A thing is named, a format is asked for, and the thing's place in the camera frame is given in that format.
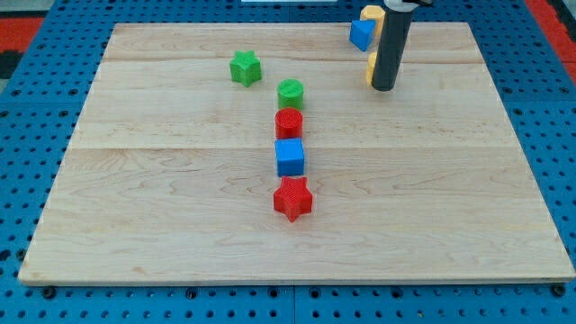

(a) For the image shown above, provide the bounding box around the yellow hexagon block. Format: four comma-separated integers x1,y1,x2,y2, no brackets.
360,5,386,37

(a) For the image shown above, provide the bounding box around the wooden board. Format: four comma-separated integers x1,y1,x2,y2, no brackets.
19,22,575,286

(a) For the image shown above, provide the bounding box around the red star block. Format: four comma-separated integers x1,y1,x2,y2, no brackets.
273,176,313,222

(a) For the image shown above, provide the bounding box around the green star block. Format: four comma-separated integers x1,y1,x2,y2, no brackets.
229,50,262,87

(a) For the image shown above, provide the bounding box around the blue cube block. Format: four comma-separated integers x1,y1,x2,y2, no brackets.
274,138,305,177

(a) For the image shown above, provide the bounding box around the red cylinder block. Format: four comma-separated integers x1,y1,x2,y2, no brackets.
274,107,303,140

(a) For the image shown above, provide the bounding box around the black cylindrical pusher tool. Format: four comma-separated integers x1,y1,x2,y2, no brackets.
371,0,433,92

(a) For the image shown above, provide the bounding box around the blue triangle block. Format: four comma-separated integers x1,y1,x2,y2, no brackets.
349,20,376,51

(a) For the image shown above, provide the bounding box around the yellow block behind pusher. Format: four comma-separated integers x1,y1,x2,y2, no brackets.
365,52,377,86

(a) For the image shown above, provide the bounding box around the green cylinder block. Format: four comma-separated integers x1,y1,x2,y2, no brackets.
276,78,304,110

